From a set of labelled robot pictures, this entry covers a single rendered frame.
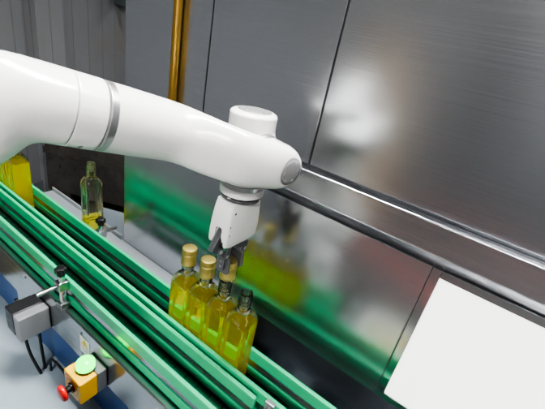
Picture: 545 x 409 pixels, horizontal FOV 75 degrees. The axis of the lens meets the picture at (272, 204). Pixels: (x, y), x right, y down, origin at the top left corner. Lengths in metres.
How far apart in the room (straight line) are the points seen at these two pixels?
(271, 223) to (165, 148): 0.38
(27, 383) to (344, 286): 0.99
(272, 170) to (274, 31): 0.35
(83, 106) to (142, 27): 0.66
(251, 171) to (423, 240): 0.34
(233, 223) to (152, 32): 0.59
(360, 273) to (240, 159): 0.37
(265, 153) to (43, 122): 0.27
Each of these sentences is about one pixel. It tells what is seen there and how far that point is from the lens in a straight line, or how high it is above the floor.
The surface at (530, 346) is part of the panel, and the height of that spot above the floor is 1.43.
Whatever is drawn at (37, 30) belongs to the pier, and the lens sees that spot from 3.72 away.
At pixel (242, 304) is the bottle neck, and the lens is 0.77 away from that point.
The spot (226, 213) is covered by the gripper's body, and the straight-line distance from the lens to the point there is 0.66.
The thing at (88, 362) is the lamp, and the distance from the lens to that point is 1.03.
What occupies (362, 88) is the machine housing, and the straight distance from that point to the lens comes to 0.70.
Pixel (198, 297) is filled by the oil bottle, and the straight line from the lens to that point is 0.85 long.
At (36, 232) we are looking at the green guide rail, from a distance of 1.40.
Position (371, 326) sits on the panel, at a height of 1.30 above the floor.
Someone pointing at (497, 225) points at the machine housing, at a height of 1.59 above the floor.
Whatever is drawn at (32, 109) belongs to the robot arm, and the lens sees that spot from 0.45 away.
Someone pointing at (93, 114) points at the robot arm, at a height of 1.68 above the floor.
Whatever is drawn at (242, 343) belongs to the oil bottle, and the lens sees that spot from 0.82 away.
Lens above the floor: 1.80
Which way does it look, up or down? 25 degrees down
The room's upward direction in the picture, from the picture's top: 12 degrees clockwise
